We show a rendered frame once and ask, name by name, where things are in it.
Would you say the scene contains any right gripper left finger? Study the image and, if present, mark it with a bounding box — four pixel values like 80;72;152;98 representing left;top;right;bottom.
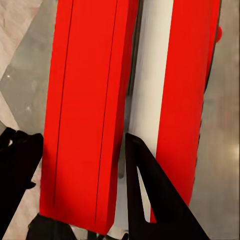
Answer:
0;132;44;240

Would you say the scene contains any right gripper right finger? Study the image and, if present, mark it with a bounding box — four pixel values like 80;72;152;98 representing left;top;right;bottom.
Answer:
125;133;210;240

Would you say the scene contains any radio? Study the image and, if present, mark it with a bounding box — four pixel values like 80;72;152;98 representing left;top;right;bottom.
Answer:
39;0;223;240

